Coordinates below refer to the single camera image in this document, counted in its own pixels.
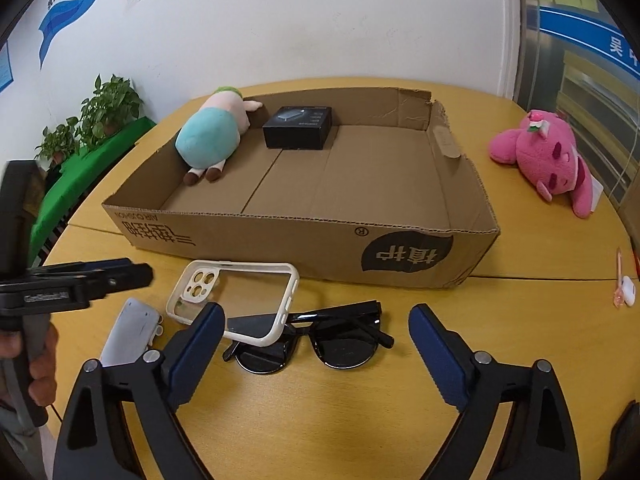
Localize white clear phone case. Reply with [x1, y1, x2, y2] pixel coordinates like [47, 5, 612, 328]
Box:
[166, 260, 299, 347]

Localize pink pen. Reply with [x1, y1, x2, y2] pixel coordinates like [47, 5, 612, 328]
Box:
[613, 248, 625, 309]

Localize green tablecloth table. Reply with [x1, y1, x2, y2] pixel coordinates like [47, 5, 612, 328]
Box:
[28, 117, 155, 263]

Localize pink plush toy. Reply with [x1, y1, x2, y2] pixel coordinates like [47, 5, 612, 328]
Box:
[488, 110, 603, 219]

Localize potted plant near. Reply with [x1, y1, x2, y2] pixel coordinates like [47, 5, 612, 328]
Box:
[77, 75, 143, 150]

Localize potted plant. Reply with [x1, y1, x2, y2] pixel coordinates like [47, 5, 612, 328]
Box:
[36, 116, 79, 165]
[77, 75, 143, 150]

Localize white earbuds case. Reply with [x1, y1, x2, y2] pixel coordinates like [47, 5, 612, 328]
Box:
[620, 275, 637, 307]

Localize teal pink plush doll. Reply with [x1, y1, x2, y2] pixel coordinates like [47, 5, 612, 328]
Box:
[175, 86, 262, 186]

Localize potted plant far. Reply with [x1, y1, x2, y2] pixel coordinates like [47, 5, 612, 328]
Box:
[36, 116, 79, 165]

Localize cardboard tray box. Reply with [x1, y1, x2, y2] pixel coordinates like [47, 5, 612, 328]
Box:
[103, 87, 500, 288]

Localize black charger box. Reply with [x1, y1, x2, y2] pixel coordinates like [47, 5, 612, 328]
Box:
[262, 106, 333, 151]

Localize black sunglasses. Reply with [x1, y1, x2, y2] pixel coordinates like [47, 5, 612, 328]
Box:
[222, 300, 395, 375]

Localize left hand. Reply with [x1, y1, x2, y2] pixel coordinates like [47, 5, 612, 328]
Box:
[0, 320, 61, 409]

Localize blue wall poster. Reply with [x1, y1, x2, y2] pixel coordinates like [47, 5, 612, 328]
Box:
[0, 42, 14, 91]

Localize white power bank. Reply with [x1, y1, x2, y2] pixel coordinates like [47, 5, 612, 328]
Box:
[100, 298, 164, 367]

